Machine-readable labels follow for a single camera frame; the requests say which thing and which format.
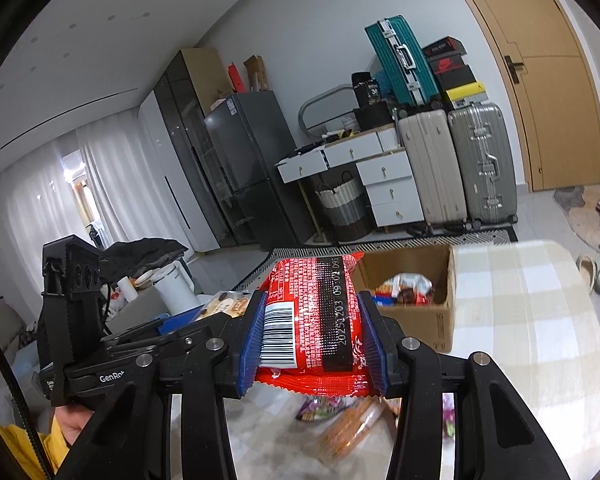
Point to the wooden door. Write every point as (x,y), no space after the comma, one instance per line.
(555,110)

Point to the cream biscuit snack packet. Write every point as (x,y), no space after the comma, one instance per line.
(225,305)

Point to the black storage box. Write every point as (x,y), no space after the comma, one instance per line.
(375,116)

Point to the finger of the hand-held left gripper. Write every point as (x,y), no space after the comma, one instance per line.
(175,347)
(182,322)

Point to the checked tablecloth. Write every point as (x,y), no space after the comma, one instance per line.
(505,310)

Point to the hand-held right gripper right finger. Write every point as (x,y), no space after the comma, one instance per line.
(375,345)

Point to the teal suitcase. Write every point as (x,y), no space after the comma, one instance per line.
(395,60)

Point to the plain black shoe box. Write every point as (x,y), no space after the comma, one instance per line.
(457,81)

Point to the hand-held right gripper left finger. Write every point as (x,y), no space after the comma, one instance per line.
(252,345)

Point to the white drawer cabinet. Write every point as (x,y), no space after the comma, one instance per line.
(390,185)

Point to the dark glass cabinet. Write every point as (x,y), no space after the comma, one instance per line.
(185,110)

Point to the woven laundry basket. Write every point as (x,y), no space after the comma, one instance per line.
(345,210)

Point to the folded brown cardboard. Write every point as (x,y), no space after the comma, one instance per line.
(255,72)

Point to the white kettle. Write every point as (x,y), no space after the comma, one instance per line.
(175,287)

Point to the orange biscuit snack packet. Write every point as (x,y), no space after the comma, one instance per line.
(350,432)

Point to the red snack packet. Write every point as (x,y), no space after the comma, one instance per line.
(310,310)

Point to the flat black shoe box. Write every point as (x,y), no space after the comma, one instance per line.
(442,47)

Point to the white paper roll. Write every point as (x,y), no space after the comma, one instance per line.
(128,290)

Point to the person's left forearm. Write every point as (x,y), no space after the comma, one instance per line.
(20,452)

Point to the person's left hand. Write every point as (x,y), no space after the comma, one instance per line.
(75,422)

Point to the red and black shoe box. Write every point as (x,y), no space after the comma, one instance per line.
(447,65)

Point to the oval grey framed mirror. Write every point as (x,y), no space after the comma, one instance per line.
(310,105)

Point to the silver suitcase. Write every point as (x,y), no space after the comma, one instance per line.
(480,160)

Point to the grey refrigerator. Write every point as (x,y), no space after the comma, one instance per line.
(255,170)

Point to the purple snack packet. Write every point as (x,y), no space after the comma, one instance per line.
(320,410)

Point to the pile of assorted snack packets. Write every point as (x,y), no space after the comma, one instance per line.
(410,282)

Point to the white wardrobe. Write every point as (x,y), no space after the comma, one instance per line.
(175,185)

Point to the white curtain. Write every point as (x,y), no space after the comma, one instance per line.
(30,210)

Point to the beige suitcase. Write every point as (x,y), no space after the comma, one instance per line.
(430,170)

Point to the black paper bag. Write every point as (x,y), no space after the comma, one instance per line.
(366,90)

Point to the dark cloth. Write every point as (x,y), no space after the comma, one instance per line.
(140,255)

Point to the brown cardboard box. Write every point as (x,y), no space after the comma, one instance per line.
(420,325)

